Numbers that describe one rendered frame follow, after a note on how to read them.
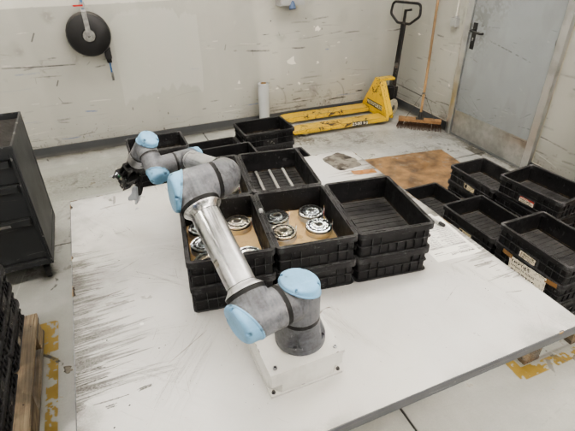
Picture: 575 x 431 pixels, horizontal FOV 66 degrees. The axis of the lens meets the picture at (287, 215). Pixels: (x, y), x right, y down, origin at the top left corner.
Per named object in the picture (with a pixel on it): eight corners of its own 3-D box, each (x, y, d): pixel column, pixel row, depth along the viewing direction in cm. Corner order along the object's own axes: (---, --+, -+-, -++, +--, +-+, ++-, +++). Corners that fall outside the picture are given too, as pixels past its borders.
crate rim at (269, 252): (276, 255, 150) (276, 249, 149) (186, 270, 144) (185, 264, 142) (253, 197, 183) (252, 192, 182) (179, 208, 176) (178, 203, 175)
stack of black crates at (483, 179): (516, 226, 301) (530, 181, 283) (482, 236, 291) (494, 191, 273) (473, 198, 332) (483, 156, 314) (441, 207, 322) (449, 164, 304)
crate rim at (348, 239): (359, 241, 157) (359, 235, 155) (276, 255, 150) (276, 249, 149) (323, 188, 189) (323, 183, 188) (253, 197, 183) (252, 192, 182)
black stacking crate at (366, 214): (430, 249, 168) (435, 224, 162) (358, 262, 162) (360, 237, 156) (384, 198, 201) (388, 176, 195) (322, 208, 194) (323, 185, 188)
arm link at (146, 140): (144, 146, 159) (135, 128, 161) (134, 165, 166) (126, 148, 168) (163, 145, 164) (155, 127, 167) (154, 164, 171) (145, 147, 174)
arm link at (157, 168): (180, 168, 162) (168, 144, 165) (151, 176, 157) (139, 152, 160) (179, 180, 168) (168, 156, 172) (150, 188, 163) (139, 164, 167)
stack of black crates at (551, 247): (583, 323, 225) (617, 252, 201) (539, 342, 215) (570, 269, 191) (519, 276, 256) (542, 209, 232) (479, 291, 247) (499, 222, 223)
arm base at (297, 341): (334, 342, 131) (336, 318, 126) (291, 364, 125) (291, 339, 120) (307, 310, 142) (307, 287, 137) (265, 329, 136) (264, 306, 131)
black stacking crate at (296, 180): (321, 208, 195) (322, 185, 189) (254, 217, 188) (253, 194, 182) (296, 168, 227) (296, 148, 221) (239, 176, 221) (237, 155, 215)
